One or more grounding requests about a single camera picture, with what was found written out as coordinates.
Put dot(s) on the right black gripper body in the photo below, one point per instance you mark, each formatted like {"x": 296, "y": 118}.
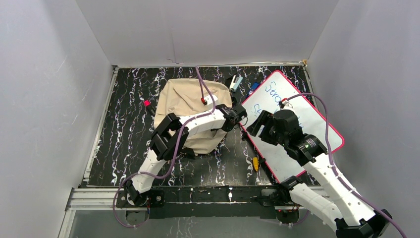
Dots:
{"x": 268, "y": 134}

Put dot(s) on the cream canvas student bag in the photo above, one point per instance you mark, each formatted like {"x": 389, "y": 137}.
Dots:
{"x": 183, "y": 98}

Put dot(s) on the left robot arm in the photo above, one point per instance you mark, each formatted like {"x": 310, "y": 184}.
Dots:
{"x": 169, "y": 138}

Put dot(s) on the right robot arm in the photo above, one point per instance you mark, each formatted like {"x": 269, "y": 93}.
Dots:
{"x": 344, "y": 211}

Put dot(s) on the yellow marker cap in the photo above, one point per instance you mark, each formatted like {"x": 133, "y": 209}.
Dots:
{"x": 256, "y": 164}

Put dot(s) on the pink framed whiteboard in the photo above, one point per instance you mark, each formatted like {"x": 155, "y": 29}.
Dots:
{"x": 295, "y": 134}

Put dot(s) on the pink black highlighter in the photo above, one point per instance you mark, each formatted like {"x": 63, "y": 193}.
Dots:
{"x": 150, "y": 108}

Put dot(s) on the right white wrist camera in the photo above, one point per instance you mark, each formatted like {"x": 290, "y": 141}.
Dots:
{"x": 286, "y": 105}

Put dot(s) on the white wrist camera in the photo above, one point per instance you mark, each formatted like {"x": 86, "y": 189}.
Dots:
{"x": 286, "y": 105}
{"x": 209, "y": 100}

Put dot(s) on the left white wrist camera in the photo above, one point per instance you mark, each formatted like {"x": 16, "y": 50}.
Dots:
{"x": 209, "y": 100}

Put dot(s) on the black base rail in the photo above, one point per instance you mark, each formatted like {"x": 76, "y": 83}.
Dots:
{"x": 261, "y": 201}

